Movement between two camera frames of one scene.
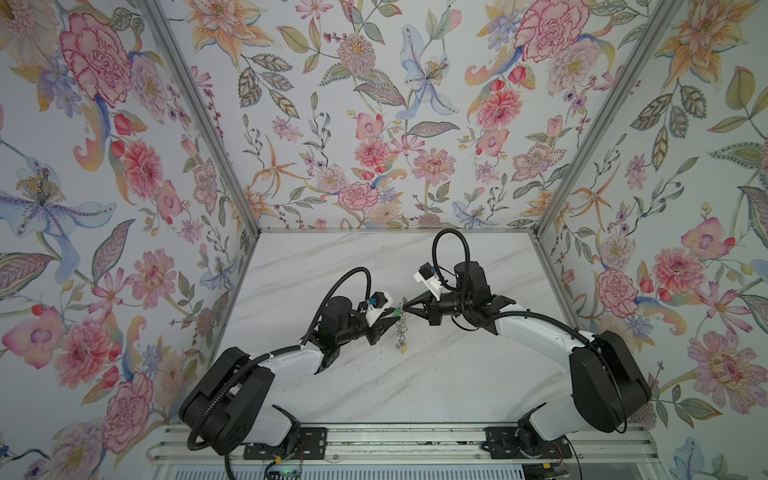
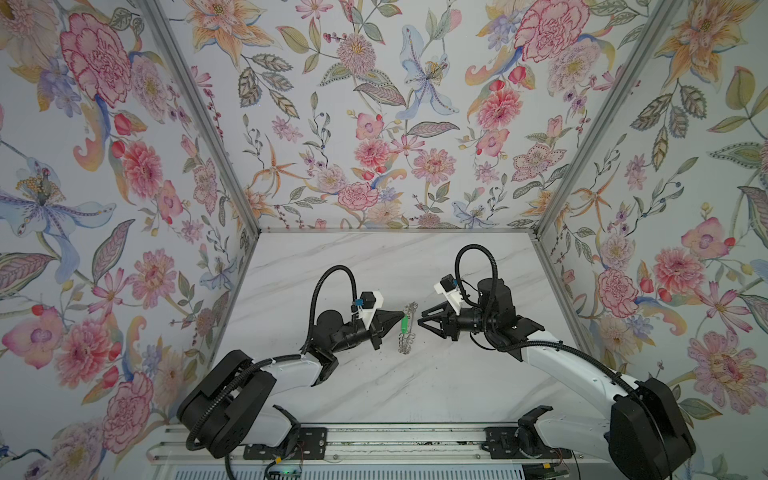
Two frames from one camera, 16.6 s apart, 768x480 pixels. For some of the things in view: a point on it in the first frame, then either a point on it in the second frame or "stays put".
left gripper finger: [384, 322] stays put
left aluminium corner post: [168, 38] stays put
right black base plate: [500, 444] stays put
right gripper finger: [426, 298] -> [447, 315]
